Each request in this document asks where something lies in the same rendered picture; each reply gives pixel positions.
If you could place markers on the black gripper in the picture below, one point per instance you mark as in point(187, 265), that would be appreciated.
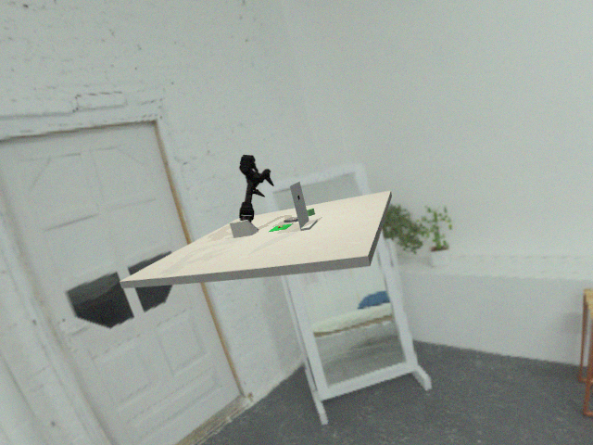
point(256, 179)

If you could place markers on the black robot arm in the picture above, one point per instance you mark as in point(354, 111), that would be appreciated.
point(246, 166)

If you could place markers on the green translucent square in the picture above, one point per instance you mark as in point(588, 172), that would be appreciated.
point(282, 228)

